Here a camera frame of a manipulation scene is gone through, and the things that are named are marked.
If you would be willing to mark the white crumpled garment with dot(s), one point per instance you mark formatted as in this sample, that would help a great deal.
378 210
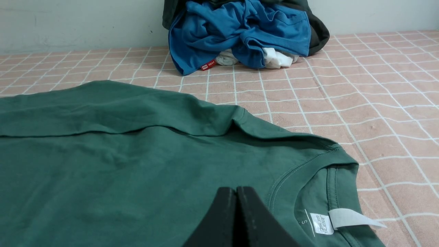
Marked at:
273 58

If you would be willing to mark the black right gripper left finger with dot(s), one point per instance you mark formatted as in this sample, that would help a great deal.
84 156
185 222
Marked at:
216 229

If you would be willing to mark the dark grey crumpled garment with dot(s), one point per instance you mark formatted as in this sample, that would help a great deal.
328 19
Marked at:
319 32

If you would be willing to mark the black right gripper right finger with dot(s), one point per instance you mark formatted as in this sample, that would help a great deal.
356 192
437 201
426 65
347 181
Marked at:
255 225

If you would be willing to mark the blue crumpled shirt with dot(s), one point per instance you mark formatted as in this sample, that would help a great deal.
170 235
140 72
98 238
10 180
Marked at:
201 32

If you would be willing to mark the pink checkered table cloth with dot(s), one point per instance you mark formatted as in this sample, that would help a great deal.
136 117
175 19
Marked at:
376 94

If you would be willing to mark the green long sleeve shirt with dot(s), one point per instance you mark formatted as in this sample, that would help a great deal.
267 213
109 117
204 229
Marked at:
109 164

